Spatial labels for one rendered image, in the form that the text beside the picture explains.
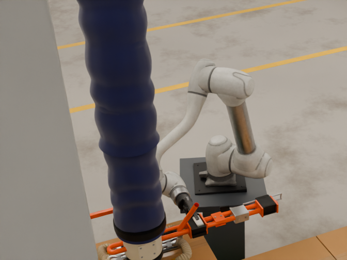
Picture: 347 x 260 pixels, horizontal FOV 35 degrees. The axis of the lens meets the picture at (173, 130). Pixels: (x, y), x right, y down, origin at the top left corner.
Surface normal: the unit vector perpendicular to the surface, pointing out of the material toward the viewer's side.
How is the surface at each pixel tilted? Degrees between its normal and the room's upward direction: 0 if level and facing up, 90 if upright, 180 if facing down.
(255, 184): 0
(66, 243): 90
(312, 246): 0
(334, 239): 0
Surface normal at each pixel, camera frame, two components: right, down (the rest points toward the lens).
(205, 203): -0.07, -0.85
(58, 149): 0.33, 0.47
